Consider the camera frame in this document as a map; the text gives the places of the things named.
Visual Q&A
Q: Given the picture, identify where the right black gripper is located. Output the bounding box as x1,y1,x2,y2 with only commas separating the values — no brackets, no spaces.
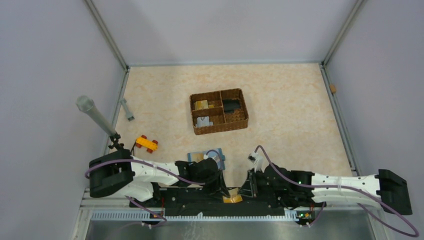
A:
237,167,289,197

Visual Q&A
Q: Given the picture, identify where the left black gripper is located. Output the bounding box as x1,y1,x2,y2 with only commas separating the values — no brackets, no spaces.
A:
193,168,230,200

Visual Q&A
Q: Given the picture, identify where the gold credit card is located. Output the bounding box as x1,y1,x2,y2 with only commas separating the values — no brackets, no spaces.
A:
190,152,204,163
222,187,243,204

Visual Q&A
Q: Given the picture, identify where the blue leather card holder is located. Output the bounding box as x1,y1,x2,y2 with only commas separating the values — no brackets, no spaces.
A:
187,148,226,170

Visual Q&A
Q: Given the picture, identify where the woven wicker tray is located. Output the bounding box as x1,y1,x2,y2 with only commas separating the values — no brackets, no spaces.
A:
189,88,249,135

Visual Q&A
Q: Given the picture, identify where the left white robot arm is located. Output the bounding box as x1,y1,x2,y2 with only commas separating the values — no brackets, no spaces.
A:
84,149,230,207

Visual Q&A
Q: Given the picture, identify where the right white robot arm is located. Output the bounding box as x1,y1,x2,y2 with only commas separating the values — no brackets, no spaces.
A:
238,164,413,216

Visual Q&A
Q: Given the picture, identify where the black VIP card stack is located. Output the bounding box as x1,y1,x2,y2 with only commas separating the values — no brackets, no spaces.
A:
222,99,241,114

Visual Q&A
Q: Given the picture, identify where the yellow red toy car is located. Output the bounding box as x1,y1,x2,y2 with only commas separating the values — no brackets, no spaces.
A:
135,135,159,154

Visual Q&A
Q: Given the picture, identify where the black tube clamp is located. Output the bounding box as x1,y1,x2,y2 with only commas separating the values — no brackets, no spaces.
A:
108,133,124,150

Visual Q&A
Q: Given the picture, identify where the small tan cork piece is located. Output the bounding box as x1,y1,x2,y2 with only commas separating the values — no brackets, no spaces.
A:
329,84,337,94

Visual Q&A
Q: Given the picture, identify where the grey metal tube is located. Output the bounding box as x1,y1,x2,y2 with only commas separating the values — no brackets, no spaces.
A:
75,95,117,137

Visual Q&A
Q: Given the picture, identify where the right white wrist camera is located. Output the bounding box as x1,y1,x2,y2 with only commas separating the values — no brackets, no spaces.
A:
247,152,264,172

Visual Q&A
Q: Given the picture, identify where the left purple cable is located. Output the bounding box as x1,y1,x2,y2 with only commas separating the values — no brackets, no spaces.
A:
84,149,223,228

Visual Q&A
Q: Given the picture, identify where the purple cable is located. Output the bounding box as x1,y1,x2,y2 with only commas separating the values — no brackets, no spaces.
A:
84,149,223,228
255,145,420,238

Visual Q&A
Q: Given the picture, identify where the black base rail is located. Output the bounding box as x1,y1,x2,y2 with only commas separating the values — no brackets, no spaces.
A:
129,187,299,218

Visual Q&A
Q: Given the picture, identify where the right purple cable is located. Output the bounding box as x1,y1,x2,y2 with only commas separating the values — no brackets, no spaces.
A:
255,145,420,238

